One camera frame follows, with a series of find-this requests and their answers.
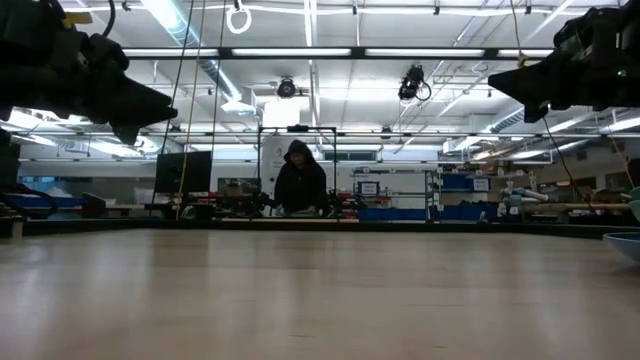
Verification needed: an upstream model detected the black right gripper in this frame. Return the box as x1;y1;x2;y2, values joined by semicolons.
486;29;624;125

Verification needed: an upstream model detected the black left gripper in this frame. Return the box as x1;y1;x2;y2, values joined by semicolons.
44;31;179;147

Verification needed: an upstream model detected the teal plastic plate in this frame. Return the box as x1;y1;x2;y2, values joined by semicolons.
619;186;640;222

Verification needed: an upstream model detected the black monitor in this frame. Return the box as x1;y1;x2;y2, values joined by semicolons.
153;150;214;196

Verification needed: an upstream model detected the wooden workbench top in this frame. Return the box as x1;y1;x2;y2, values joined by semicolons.
519;201;632;214

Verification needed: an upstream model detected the blue bench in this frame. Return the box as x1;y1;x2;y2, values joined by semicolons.
0;193;84;210

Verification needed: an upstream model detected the large blue plastic plate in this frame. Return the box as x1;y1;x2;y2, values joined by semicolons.
601;231;640;264

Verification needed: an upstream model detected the person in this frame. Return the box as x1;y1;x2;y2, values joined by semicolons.
273;139;330;217

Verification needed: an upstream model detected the row of blue bins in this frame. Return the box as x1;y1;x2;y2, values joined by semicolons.
358;207;429;222

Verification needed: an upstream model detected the silver ceiling air duct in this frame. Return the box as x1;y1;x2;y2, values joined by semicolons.
144;0;254;109

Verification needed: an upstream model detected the black hanging camera with cable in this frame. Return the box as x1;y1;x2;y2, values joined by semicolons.
397;63;432;104

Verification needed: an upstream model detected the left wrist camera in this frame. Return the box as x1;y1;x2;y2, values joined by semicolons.
0;0;81;51

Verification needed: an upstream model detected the white hanging ring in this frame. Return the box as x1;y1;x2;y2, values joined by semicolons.
225;3;253;35

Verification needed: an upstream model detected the round black hanging camera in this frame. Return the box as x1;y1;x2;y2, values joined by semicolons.
276;77;298;100

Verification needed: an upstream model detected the black metal table frame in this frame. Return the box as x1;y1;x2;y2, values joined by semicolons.
0;218;640;240

